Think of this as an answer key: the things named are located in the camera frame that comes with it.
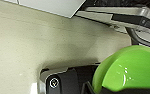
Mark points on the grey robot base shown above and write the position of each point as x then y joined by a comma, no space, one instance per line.
71,80

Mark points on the round base bolt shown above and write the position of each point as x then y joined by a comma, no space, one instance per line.
54,83

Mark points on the white two-door base cabinet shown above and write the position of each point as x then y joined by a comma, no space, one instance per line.
51,6

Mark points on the yellow-green bowl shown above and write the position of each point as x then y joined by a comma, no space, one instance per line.
131,68

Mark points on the stainless steel dishwasher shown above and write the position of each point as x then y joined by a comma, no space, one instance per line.
131,16

